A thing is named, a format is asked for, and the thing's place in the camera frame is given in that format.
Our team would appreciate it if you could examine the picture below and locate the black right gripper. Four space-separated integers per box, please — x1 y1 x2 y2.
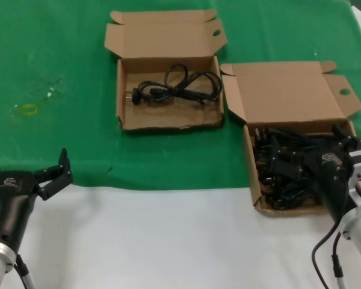
270 123 361 224

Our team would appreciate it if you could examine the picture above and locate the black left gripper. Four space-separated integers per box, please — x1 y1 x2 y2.
0 146 74 253

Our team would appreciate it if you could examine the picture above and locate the black power cord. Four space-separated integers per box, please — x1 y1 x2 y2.
125 63 223 107

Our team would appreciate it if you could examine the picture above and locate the wide open cardboard box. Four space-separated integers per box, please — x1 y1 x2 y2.
103 8 229 132

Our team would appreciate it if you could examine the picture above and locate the green tablecloth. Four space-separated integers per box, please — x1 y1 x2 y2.
0 0 361 190

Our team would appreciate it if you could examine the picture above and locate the pile of black power cords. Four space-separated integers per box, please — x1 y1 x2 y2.
252 126 338 210

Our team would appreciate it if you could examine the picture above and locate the cardboard box with cord pile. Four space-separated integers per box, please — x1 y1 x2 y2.
220 61 361 216

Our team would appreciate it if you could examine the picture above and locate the plain black right arm cable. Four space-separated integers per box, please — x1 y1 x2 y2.
312 222 342 289

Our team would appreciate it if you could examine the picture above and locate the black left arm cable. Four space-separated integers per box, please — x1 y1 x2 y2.
13 254 37 289

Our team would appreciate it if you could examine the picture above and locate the right arm cable with connector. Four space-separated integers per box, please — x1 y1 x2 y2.
332 233 346 289

